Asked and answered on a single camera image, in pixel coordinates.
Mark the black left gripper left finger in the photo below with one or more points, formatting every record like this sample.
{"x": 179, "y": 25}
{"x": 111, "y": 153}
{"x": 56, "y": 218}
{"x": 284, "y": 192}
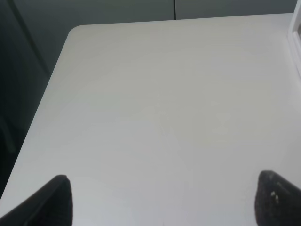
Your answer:
{"x": 51, "y": 205}

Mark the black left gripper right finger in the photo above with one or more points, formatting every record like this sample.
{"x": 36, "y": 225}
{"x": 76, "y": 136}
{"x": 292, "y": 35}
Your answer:
{"x": 277, "y": 201}

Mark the white drawer cabinet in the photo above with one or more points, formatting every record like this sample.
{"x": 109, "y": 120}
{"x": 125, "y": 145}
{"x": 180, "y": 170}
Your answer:
{"x": 294, "y": 37}

